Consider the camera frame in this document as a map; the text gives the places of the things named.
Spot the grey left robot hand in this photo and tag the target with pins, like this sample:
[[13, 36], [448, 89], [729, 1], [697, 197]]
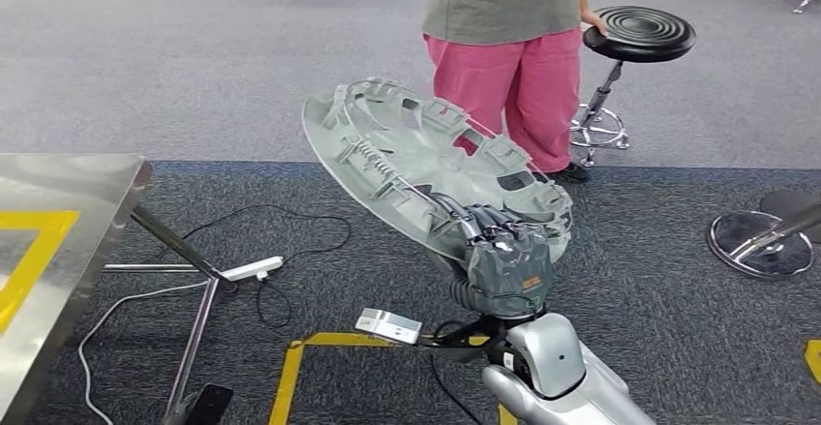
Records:
[[208, 406]]

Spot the person's hand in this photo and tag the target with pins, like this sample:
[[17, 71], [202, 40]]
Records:
[[595, 23]]

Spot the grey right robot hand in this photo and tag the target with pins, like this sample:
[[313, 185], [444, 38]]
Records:
[[513, 274]]

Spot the black round stool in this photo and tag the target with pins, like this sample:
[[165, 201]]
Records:
[[641, 31]]

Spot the grey plastic wheel cover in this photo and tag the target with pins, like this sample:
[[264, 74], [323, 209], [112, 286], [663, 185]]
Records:
[[449, 178]]

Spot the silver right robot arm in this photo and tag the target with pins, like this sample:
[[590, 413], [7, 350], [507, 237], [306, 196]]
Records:
[[551, 358]]

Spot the stainless steel workbench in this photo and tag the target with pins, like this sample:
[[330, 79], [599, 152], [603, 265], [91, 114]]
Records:
[[64, 178]]

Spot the yellow floor tape outline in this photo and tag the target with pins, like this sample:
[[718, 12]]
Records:
[[285, 377]]

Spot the white power strip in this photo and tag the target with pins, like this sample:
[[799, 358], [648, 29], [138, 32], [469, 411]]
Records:
[[253, 269]]

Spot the large yellow bench tape outline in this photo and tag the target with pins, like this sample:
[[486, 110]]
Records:
[[58, 223]]

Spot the black camera bracket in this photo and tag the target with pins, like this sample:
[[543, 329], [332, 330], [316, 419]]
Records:
[[462, 344]]

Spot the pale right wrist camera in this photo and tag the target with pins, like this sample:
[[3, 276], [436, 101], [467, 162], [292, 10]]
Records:
[[388, 326]]

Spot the chrome stanchion post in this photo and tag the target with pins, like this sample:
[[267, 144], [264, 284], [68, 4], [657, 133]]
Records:
[[725, 242]]

